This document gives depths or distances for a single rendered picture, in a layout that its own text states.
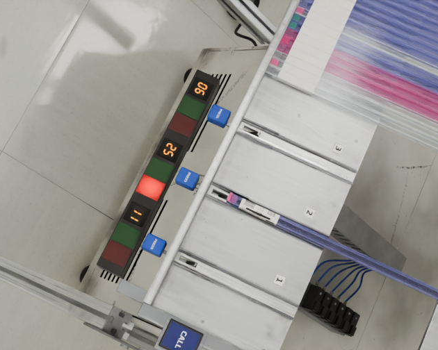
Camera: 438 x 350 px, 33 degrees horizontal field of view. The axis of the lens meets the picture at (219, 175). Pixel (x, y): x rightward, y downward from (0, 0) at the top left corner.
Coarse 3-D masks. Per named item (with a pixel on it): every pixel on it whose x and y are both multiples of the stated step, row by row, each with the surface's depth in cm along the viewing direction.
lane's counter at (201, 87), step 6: (198, 78) 115; (192, 84) 115; (198, 84) 115; (204, 84) 115; (210, 84) 115; (192, 90) 114; (198, 90) 114; (204, 90) 114; (210, 90) 114; (198, 96) 114; (204, 96) 114
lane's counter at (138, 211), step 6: (132, 204) 109; (138, 204) 109; (132, 210) 109; (138, 210) 109; (144, 210) 109; (150, 210) 109; (126, 216) 109; (132, 216) 109; (138, 216) 109; (144, 216) 109; (132, 222) 109; (138, 222) 109; (144, 222) 109
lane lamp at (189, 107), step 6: (186, 96) 114; (186, 102) 114; (192, 102) 114; (198, 102) 114; (180, 108) 113; (186, 108) 114; (192, 108) 114; (198, 108) 114; (186, 114) 113; (192, 114) 113; (198, 114) 113
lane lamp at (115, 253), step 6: (108, 246) 108; (114, 246) 108; (120, 246) 108; (108, 252) 107; (114, 252) 107; (120, 252) 107; (126, 252) 107; (108, 258) 107; (114, 258) 107; (120, 258) 107; (126, 258) 107; (120, 264) 107
